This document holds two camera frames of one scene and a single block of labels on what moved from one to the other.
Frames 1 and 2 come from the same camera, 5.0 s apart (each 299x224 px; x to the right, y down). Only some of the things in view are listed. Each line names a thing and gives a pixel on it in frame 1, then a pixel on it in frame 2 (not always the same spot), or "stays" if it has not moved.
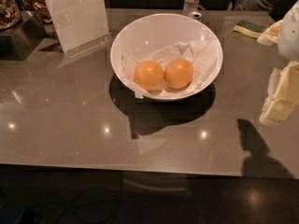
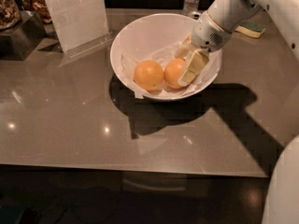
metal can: [197, 16] stays
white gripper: [290, 36] -> [207, 35]
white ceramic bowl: [163, 37] stays
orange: [178, 73] stays
